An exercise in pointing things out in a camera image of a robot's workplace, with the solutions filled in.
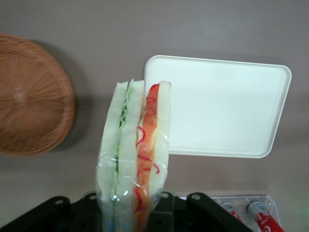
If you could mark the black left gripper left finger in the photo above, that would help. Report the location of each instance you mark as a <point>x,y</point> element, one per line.
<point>84,215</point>

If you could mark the cream white plastic tray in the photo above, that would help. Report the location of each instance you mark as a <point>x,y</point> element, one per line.
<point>217,106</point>

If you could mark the plastic sandwich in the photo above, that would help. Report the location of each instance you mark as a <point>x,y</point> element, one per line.
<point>128,145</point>

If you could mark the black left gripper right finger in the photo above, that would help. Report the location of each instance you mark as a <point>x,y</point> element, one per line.
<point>166,215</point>

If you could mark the red toothpaste tube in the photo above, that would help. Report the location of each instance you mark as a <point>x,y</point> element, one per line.
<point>263,213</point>
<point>230,209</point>

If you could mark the brown round wicker basket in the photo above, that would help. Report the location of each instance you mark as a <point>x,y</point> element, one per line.
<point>31,96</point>

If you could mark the clear acrylic organizer box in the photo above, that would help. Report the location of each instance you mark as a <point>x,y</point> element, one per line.
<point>268,199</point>

